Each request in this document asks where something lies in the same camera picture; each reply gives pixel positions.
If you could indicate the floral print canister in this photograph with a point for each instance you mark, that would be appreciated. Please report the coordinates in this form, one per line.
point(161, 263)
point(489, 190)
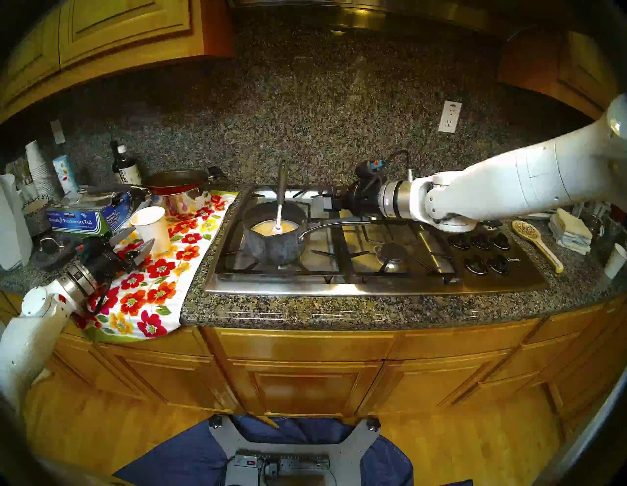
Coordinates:
point(65, 174)

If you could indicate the stainless steel range hood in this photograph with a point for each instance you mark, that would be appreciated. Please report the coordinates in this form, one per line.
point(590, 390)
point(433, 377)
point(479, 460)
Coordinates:
point(372, 12)

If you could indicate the white rectangular board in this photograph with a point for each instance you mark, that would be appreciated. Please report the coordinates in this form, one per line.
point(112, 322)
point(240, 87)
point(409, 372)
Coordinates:
point(536, 215)

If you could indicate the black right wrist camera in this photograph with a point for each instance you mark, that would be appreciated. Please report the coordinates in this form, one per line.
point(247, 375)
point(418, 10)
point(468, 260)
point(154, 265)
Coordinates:
point(365, 170)

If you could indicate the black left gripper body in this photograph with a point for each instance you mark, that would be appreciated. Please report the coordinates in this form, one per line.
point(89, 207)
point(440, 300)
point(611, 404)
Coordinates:
point(105, 259)

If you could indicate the white wall outlet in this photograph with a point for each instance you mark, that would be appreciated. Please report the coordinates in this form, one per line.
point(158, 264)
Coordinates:
point(449, 116)

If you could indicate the stack of paper cups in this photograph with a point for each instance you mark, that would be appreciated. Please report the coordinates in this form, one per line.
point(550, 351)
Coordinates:
point(38, 166)

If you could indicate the black cast iron grate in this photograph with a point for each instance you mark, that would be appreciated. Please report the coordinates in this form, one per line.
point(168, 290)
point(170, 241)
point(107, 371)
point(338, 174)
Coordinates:
point(441, 277)
point(230, 269)

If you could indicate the wooden lower cabinets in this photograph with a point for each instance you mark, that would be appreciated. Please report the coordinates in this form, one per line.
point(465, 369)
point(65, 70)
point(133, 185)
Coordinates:
point(303, 387)

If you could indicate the black cooktop knob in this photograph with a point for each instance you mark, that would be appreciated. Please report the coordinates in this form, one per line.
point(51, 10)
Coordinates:
point(500, 240)
point(459, 241)
point(498, 263)
point(480, 240)
point(475, 264)

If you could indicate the crumpled aluminium foil sheet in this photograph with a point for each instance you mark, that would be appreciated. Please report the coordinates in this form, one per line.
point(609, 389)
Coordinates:
point(90, 198)

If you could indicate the patterned woven basket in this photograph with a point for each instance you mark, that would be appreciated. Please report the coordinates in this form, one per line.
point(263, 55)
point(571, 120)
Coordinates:
point(36, 218)

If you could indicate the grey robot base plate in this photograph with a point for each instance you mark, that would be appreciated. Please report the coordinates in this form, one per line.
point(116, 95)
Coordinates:
point(352, 455)

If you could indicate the small white paper cup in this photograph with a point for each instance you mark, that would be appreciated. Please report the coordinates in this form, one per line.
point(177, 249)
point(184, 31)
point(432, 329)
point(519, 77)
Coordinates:
point(614, 262)

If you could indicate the blue foil box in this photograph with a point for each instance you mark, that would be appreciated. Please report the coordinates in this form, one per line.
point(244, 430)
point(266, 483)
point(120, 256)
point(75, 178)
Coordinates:
point(73, 220)

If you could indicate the grey power strip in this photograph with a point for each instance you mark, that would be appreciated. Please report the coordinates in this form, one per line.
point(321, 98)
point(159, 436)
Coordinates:
point(294, 461)

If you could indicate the wooden chopsticks bunch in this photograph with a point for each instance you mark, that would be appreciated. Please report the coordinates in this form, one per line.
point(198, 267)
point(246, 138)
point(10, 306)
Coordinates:
point(20, 170)

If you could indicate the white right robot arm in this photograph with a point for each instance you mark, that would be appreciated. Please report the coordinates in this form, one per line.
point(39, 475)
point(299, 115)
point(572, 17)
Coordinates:
point(514, 183)

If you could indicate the floral dish towel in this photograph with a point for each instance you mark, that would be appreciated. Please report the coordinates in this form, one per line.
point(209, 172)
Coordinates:
point(156, 289)

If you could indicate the dark bottle white label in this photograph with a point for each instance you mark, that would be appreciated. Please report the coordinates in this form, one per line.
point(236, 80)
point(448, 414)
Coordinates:
point(129, 171)

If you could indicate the dark bottle black cap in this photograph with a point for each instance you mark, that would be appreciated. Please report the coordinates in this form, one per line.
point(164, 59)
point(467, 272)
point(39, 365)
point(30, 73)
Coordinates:
point(114, 157)

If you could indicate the dark grey saucepan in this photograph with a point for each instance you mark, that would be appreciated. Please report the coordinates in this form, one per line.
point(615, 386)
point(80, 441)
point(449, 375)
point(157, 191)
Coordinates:
point(274, 247)

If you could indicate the black round lid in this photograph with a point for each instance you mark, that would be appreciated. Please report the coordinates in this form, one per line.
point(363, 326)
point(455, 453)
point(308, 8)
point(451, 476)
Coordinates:
point(49, 250)

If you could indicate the steel pan red interior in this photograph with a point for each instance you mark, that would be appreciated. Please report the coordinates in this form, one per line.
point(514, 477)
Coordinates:
point(181, 182)

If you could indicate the pale yellow cooking liquid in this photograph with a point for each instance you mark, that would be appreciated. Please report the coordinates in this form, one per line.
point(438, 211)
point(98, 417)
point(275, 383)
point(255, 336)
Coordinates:
point(264, 228)

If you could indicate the black round burner cap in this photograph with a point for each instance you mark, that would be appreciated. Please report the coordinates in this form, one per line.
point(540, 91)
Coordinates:
point(392, 252)

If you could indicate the folded dish cloths stack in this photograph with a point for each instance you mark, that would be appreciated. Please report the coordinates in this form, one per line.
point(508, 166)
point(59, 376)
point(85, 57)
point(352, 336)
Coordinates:
point(570, 232)

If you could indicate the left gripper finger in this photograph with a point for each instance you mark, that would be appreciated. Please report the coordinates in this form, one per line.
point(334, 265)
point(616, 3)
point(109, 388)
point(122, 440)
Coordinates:
point(122, 236)
point(143, 251)

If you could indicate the white switch plate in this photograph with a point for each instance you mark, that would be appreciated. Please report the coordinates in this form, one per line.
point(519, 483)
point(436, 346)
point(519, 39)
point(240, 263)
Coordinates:
point(58, 132)

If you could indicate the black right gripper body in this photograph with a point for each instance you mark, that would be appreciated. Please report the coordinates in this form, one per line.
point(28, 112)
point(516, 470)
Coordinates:
point(362, 197)

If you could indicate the blue cloth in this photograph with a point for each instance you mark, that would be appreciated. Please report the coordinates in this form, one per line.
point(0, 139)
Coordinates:
point(186, 460)

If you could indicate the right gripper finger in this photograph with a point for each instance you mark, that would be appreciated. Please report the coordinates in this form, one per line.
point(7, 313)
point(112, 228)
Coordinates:
point(318, 202)
point(337, 194)

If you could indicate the wooden upper cabinet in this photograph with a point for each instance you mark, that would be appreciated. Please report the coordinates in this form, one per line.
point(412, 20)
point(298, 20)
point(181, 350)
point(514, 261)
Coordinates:
point(578, 68)
point(122, 29)

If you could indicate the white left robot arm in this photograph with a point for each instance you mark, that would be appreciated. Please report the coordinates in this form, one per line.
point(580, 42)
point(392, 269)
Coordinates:
point(29, 343)

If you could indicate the white utensil cup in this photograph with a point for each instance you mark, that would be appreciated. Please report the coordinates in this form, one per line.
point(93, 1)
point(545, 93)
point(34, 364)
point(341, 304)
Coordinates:
point(29, 192)

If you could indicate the stainless steel gas cooktop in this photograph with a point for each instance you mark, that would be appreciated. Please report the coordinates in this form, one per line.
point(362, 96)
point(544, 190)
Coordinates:
point(343, 285)

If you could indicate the tall white pitcher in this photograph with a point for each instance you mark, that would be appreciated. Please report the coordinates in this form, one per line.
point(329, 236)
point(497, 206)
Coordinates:
point(12, 225)

